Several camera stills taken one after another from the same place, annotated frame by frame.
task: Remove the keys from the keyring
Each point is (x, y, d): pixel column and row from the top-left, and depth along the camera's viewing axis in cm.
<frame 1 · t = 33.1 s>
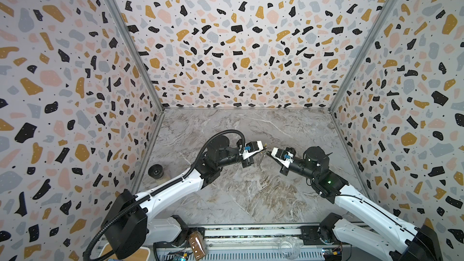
left hand: (265, 143, 68), fingers closed
right hand: (269, 149, 71), fingers closed
black round lens cap: (156, 171, 81), point 12 cm above the table

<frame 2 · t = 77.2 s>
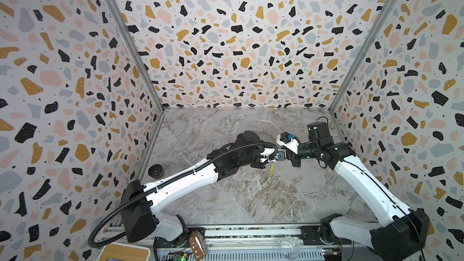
left hand: (274, 143, 70), fingers open
right hand: (277, 149, 73), fingers closed
the named things where they were.

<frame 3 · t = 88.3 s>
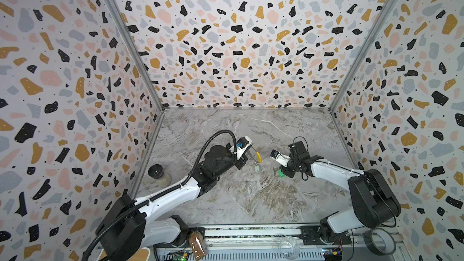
left hand: (251, 141, 74), fingers closed
right hand: (283, 160, 93), fingers open
metal key gauge with yellow handle: (259, 156, 102), on the table
the other named things where they were.

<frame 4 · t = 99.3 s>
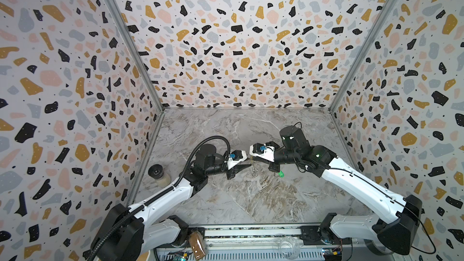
left hand: (250, 158, 73), fingers open
right hand: (254, 153, 69), fingers closed
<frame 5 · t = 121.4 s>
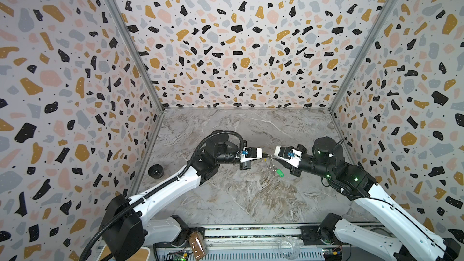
left hand: (268, 151, 64), fingers closed
right hand: (277, 149, 64), fingers open
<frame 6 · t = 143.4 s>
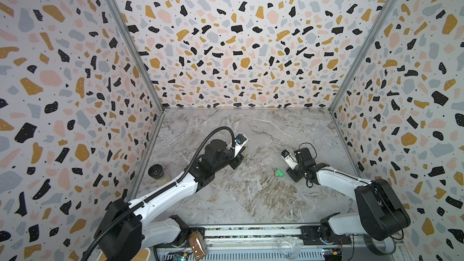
left hand: (246, 144, 76), fingers closed
right hand: (294, 163, 93), fingers open
